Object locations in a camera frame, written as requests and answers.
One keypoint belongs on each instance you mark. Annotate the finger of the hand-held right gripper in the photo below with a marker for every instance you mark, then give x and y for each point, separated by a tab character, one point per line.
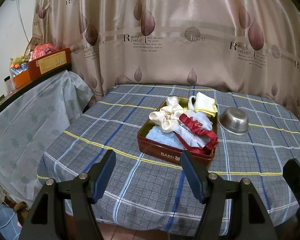
297	177

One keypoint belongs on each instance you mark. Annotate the stainless steel bowl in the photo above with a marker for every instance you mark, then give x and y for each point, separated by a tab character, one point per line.
233	123

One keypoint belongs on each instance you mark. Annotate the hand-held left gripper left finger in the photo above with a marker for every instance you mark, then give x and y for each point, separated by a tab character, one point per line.
105	175

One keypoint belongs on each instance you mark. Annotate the beige leaf print curtain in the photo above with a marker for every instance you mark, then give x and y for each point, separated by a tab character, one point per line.
177	55

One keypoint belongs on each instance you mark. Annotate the clear jar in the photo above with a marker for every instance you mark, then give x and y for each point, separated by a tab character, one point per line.
8	85

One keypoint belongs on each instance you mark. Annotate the yellow plush duck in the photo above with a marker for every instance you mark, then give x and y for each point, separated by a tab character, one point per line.
18	60

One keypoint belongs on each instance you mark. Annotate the orange box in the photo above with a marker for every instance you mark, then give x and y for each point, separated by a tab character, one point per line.
21	78

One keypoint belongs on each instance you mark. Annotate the cream garment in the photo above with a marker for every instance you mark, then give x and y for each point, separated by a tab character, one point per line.
165	116

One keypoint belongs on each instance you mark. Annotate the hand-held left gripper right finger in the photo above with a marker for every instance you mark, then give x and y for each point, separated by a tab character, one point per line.
193	177

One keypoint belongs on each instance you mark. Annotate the brown fuzzy object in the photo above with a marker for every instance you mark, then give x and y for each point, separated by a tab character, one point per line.
21	212

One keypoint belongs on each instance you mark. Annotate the red tin box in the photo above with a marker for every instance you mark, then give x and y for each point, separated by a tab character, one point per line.
165	153

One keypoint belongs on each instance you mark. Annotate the red and white garment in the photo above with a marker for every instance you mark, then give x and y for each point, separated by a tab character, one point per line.
197	135

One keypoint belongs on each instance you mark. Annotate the red cardboard box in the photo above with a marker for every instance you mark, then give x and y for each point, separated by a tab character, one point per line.
50	63

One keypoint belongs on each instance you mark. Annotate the red plastic bag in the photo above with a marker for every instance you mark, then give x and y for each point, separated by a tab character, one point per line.
42	50

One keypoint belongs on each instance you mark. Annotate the white cloth with yellow trim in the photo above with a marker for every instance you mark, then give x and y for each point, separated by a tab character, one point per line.
206	102

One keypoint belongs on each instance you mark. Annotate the grey plaid bed sheet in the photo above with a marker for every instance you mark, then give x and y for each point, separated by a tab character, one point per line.
140	192

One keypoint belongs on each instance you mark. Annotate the light blue fluffy towel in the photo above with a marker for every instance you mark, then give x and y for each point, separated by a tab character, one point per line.
160	137

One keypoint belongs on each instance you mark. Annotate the small white socks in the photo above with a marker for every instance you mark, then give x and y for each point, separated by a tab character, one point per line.
173	101

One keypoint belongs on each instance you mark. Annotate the blue plaid cloth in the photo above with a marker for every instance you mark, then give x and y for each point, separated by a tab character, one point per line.
5	220

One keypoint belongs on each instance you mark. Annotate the translucent plastic cover sheet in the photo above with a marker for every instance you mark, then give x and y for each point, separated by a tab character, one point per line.
27	130

